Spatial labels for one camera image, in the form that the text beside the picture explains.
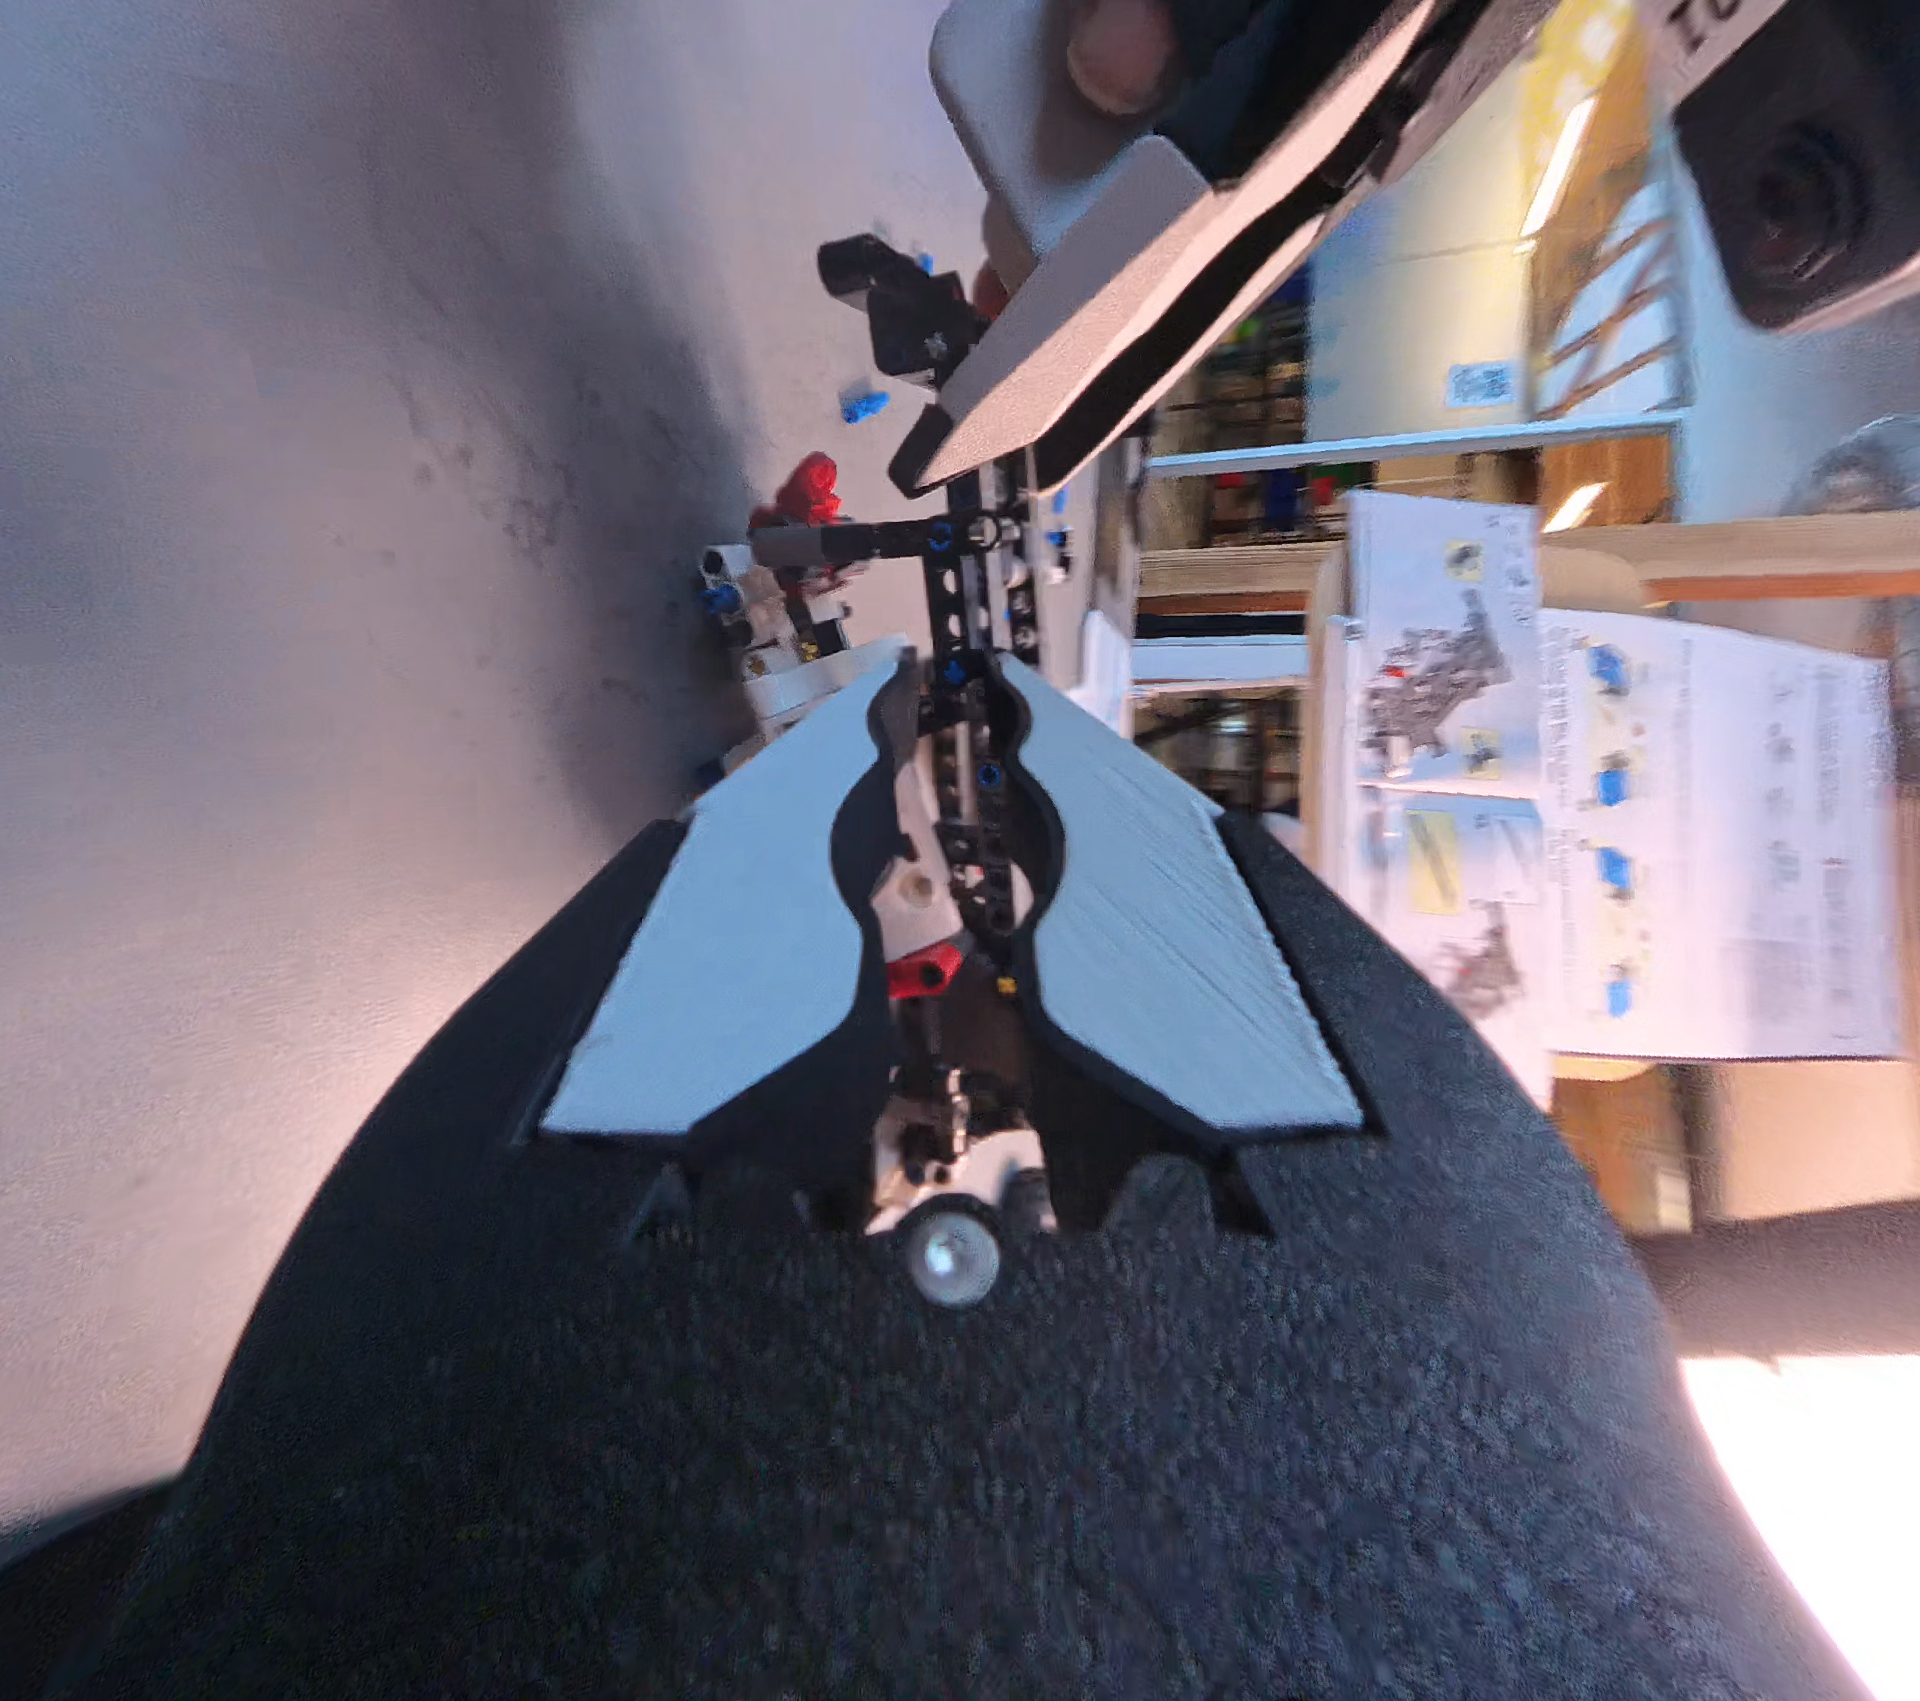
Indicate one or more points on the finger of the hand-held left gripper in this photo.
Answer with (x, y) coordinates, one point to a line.
(1201, 366)
(1079, 303)

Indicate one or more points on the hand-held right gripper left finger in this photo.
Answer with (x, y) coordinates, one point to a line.
(719, 979)

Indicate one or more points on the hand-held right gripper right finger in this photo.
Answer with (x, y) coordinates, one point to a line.
(1185, 979)

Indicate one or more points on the blue pin piece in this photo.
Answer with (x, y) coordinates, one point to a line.
(864, 401)

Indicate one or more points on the white toy brick truck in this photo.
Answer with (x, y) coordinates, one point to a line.
(946, 594)

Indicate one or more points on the printed task sheet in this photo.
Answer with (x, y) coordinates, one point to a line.
(1724, 831)

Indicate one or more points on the grey desk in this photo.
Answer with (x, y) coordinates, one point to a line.
(303, 531)

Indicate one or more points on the white book stand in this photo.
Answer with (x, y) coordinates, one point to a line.
(1724, 559)

